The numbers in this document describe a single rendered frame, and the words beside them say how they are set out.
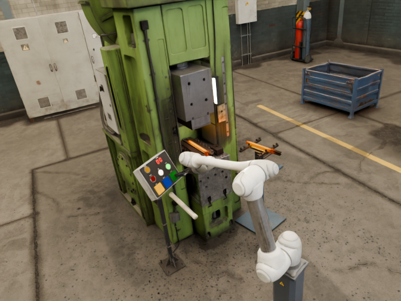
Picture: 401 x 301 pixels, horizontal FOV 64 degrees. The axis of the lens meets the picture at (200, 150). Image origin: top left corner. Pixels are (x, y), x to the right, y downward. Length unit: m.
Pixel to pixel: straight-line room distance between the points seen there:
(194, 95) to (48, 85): 5.49
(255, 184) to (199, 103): 1.15
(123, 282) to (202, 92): 1.91
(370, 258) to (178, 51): 2.55
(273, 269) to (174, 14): 1.99
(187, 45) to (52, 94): 5.48
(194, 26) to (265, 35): 7.75
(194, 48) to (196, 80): 0.29
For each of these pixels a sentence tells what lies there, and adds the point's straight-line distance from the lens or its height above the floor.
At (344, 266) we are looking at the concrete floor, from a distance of 3.38.
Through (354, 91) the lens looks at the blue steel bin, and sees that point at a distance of 6.12.
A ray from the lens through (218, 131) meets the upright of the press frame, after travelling 3.20.
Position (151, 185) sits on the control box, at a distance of 2.55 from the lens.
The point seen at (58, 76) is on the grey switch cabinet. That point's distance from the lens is 7.86.
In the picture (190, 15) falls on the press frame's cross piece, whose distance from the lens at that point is 2.83.
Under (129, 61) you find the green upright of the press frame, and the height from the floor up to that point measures 1.86.
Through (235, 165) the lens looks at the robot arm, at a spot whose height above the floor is 1.31.
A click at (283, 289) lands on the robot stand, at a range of 2.57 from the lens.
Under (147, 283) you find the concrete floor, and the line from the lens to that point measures 3.27.
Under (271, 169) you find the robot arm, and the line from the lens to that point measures 1.98.
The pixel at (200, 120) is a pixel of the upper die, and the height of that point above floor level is 1.33.
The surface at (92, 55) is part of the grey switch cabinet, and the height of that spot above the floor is 1.17.
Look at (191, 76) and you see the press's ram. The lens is 2.71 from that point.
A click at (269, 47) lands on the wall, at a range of 10.66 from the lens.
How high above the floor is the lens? 2.43
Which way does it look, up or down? 28 degrees down
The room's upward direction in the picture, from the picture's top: 7 degrees counter-clockwise
